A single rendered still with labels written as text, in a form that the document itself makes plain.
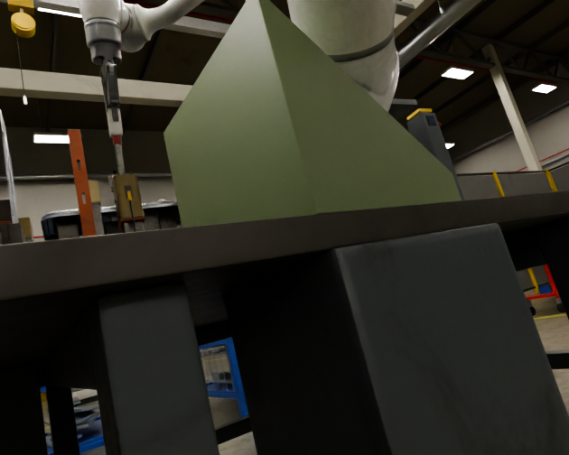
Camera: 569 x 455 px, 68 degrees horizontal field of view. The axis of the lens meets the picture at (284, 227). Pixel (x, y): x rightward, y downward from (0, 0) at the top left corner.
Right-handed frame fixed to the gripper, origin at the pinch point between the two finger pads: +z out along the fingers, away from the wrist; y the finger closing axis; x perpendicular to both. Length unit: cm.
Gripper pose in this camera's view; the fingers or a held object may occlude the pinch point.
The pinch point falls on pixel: (115, 123)
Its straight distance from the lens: 125.1
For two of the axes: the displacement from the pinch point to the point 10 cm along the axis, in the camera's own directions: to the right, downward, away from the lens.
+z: 1.2, 9.9, 0.2
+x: -8.7, 1.1, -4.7
